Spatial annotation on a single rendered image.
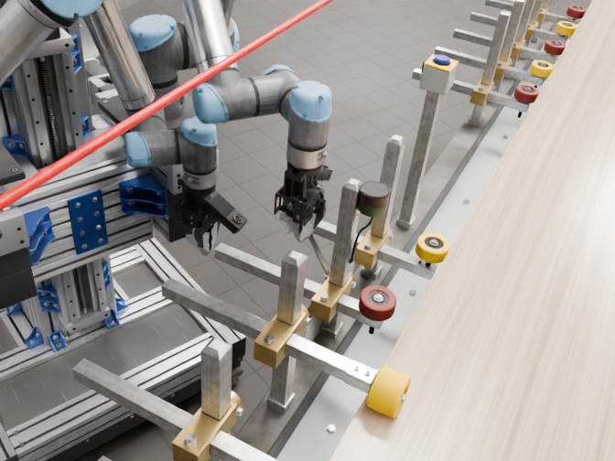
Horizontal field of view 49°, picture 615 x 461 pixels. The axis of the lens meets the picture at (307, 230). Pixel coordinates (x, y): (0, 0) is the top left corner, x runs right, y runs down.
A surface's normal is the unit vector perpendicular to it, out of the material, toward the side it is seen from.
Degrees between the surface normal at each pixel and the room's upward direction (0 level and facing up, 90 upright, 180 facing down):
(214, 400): 90
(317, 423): 0
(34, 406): 0
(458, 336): 0
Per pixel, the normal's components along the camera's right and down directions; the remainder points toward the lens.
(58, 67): 0.62, 0.53
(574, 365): 0.08, -0.78
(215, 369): -0.47, 0.52
